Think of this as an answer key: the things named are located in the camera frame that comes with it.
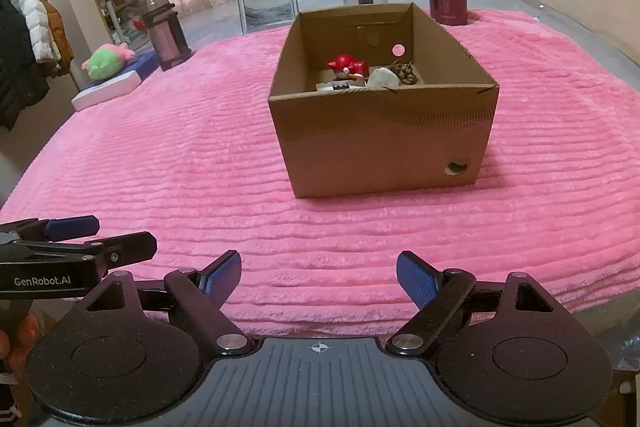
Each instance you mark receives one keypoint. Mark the small striped bottle green cap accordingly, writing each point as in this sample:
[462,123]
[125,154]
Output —
[384,78]

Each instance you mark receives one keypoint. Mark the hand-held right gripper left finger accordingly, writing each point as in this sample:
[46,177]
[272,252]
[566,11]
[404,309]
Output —
[222,277]

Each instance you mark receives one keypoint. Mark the green and pink plush toy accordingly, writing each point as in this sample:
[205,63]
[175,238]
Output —
[107,62]

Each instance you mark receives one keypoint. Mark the brown jacket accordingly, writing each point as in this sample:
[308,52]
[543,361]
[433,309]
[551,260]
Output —
[57,32]

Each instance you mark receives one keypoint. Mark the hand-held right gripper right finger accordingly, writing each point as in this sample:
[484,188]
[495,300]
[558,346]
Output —
[417,279]

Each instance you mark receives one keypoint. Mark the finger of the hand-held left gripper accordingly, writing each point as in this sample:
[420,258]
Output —
[75,226]
[135,244]

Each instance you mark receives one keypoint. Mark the black coat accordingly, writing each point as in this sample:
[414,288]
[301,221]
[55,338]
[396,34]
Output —
[15,67]

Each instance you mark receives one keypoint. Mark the silver picture frame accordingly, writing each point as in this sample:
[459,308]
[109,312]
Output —
[265,9]

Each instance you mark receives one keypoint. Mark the person's left hand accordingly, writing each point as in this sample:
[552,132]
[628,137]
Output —
[17,337]

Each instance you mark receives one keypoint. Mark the red toy figure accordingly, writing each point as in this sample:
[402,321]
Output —
[347,64]

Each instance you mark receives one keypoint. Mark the blue and white flat box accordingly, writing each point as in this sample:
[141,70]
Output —
[110,87]

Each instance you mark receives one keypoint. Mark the brown cardboard box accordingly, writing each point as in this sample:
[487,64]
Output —
[380,142]

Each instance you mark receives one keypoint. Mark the pink ribbed blanket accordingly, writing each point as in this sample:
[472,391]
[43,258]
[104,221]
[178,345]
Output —
[175,157]

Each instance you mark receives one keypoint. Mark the white puffer jacket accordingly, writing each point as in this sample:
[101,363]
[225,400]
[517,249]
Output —
[35,22]

